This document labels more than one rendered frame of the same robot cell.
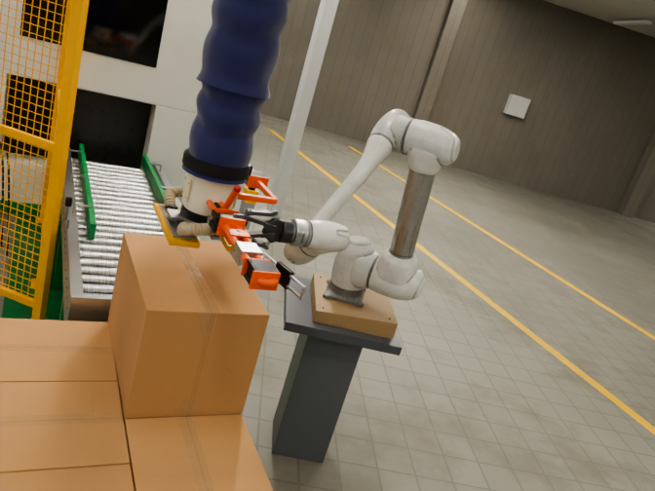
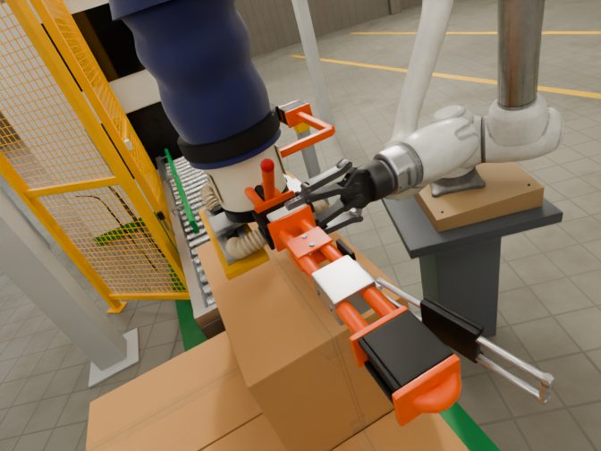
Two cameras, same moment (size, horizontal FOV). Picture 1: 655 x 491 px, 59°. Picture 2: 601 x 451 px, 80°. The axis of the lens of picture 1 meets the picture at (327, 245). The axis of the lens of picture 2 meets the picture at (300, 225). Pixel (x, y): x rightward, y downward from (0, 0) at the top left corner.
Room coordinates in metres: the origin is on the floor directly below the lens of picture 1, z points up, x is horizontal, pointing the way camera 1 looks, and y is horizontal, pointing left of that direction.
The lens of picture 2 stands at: (1.14, 0.14, 1.57)
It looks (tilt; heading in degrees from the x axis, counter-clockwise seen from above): 33 degrees down; 16
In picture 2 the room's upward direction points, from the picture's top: 18 degrees counter-clockwise
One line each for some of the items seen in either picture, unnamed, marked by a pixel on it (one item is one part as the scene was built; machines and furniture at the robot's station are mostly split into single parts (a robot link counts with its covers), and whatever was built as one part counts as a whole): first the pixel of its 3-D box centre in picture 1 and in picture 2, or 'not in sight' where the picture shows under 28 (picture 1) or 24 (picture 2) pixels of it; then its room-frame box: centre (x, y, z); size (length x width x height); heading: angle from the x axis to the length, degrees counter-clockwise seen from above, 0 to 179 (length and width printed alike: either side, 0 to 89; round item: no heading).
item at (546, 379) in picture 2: (275, 266); (415, 299); (1.45, 0.12, 1.23); 0.31 x 0.03 x 0.05; 42
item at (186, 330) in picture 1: (180, 319); (299, 312); (1.88, 0.44, 0.74); 0.60 x 0.40 x 0.40; 31
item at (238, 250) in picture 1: (247, 253); (344, 288); (1.49, 0.21, 1.22); 0.07 x 0.07 x 0.04; 30
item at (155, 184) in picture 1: (165, 193); not in sight; (3.67, 1.15, 0.60); 1.60 x 0.11 x 0.09; 30
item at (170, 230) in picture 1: (175, 220); (227, 227); (1.84, 0.52, 1.12); 0.34 x 0.10 x 0.05; 30
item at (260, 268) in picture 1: (260, 274); (402, 361); (1.37, 0.14, 1.23); 0.08 x 0.07 x 0.05; 30
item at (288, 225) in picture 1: (277, 230); (362, 185); (1.74, 0.17, 1.23); 0.09 x 0.07 x 0.08; 120
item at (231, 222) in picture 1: (228, 222); (285, 219); (1.67, 0.31, 1.23); 0.10 x 0.08 x 0.06; 120
